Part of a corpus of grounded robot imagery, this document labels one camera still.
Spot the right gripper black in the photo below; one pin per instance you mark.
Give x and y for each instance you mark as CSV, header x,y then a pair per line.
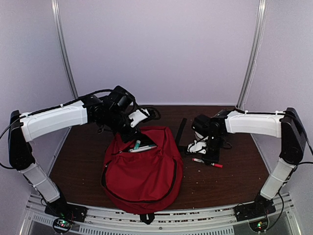
x,y
208,160

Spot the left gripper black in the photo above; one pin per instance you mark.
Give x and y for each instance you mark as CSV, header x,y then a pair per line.
x,y
132,134

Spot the white pen red cap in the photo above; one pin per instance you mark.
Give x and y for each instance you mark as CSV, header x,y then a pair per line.
x,y
211,164

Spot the white green glue stick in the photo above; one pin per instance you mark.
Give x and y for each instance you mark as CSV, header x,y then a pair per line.
x,y
137,144

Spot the white black marker teal cap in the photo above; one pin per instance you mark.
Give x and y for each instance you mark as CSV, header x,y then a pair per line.
x,y
138,150

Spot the red backpack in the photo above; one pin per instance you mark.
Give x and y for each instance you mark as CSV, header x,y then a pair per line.
x,y
143,182

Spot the white pen pink cap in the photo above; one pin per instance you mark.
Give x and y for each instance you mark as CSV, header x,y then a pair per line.
x,y
149,147

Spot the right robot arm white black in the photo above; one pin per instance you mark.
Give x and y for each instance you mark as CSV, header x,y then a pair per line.
x,y
285,125

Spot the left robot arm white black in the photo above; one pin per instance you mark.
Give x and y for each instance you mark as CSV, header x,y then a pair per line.
x,y
109,110

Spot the white scalloped bowl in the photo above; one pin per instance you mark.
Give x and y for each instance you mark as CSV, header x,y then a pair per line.
x,y
198,136

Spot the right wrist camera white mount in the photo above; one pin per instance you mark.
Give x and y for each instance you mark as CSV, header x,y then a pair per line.
x,y
197,147

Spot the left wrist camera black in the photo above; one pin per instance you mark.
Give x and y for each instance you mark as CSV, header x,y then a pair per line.
x,y
138,116

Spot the right aluminium corner post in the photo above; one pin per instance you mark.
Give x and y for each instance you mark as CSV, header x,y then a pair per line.
x,y
256,45

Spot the aluminium corner post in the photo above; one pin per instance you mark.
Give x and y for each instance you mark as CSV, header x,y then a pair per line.
x,y
256,45
62,44

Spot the aluminium front rail frame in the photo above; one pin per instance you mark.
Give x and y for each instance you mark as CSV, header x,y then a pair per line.
x,y
206,221

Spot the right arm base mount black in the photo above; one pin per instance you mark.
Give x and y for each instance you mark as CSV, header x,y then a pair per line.
x,y
254,209

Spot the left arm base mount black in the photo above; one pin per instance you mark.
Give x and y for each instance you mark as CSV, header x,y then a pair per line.
x,y
62,209

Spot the left aluminium corner post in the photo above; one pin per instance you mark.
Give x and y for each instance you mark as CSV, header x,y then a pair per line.
x,y
62,44

